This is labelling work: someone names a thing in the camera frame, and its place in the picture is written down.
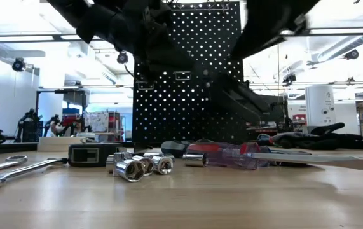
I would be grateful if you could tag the red tool cart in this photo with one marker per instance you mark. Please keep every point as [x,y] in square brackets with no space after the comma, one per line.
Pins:
[116,124]

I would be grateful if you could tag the black perforated pegboard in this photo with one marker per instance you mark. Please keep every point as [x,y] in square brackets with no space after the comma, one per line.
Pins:
[168,121]

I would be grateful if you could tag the black plastic crate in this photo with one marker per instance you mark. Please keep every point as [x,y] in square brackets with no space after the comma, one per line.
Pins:
[33,133]

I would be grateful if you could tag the black work glove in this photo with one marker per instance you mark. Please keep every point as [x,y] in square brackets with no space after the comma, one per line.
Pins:
[333,130]

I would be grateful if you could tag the black ceiling camera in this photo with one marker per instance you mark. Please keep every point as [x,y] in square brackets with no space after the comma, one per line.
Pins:
[18,64]
[290,79]
[122,57]
[352,54]

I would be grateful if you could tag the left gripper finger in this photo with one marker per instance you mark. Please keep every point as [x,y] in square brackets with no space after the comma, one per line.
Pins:
[235,101]
[256,98]

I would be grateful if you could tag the black aluminium table frame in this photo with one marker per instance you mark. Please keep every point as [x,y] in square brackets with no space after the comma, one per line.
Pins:
[6,149]

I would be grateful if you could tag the black tape measure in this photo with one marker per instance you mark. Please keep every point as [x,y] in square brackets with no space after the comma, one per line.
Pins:
[89,156]

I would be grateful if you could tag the black background robot arm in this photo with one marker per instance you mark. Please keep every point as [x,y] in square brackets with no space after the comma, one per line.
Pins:
[28,116]

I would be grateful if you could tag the black computer monitor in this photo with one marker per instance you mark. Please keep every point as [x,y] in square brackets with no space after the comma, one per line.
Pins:
[276,108]

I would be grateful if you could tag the white masking tape roll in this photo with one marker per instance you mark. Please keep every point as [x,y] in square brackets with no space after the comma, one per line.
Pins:
[57,144]

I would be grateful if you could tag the large chrome combination wrench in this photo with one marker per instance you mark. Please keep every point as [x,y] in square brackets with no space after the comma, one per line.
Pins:
[25,170]

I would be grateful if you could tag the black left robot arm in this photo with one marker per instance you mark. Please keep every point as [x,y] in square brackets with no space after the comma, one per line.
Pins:
[105,22]

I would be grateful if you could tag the person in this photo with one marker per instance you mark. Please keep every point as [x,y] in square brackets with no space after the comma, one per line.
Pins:
[78,127]

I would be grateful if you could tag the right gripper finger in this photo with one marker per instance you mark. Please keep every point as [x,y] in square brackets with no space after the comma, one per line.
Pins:
[251,43]

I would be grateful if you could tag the long chrome socket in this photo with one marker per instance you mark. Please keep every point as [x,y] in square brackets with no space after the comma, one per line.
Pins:
[195,159]

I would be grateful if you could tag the work glove with red cuff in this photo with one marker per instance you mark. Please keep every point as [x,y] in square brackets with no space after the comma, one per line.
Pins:
[279,140]

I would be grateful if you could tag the white cylindrical appliance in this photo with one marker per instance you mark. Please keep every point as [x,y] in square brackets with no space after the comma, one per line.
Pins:
[320,105]

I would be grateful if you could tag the large chrome socket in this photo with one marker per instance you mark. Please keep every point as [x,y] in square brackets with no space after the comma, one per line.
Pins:
[127,170]

